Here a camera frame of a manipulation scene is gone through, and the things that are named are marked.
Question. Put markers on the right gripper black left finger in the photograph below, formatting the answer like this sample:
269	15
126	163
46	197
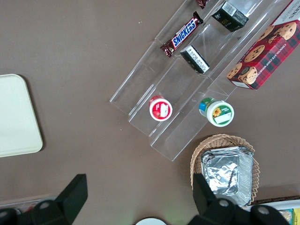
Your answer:
70	194

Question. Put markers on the clear acrylic bottle rack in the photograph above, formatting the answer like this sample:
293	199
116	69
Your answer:
14	203

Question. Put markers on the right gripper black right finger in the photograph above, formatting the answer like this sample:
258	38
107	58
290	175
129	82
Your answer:
206	204

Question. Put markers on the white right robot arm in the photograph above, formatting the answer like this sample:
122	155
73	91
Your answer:
150	222

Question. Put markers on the white snack bin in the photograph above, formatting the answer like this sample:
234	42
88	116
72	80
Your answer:
276	206

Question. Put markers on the red chocolate chip cookie box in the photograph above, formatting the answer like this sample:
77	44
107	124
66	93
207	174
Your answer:
267	54

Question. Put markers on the small black box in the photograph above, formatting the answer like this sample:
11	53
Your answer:
195	59
230	16

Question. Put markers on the clear acrylic stepped shelf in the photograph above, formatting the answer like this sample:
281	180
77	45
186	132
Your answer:
182	93

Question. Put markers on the cream plastic tray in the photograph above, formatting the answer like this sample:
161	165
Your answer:
16	117

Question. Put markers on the stacked aluminium foil trays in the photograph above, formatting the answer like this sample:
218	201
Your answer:
225	173

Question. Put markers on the green lid yogurt cup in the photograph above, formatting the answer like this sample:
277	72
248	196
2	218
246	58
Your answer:
219	113

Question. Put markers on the red lid yogurt cup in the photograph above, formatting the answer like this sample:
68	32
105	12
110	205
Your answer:
160	109

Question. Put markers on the Snickers chocolate bar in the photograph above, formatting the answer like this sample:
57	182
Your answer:
182	35
203	3

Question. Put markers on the light wicker basket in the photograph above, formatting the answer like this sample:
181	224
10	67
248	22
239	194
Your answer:
222	141

